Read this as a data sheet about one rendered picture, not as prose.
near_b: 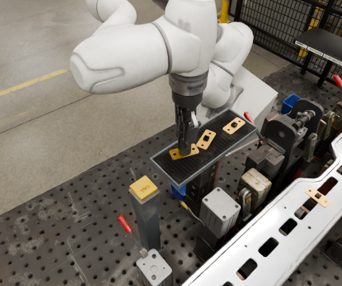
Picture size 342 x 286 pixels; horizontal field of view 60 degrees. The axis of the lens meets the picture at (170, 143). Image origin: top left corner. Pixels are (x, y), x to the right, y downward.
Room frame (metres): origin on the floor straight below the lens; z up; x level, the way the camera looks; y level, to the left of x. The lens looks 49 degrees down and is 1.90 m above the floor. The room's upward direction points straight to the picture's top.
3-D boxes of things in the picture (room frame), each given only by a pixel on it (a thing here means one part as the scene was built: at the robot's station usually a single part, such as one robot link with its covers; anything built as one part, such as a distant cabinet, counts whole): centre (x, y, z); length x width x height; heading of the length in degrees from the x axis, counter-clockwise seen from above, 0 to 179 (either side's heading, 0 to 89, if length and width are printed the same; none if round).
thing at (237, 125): (0.72, -0.22, 1.17); 0.08 x 0.04 x 0.01; 133
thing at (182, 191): (0.73, -0.07, 0.74); 0.11 x 0.10 x 0.09; 130
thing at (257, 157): (0.64, -0.30, 0.90); 0.05 x 0.05 x 0.40; 40
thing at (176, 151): (0.56, -0.04, 1.22); 0.08 x 0.04 x 0.01; 110
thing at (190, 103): (0.56, -0.04, 1.42); 0.08 x 0.07 x 0.09; 20
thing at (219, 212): (0.45, -0.15, 0.90); 0.13 x 0.10 x 0.41; 40
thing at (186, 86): (0.56, -0.04, 1.49); 0.09 x 0.09 x 0.06
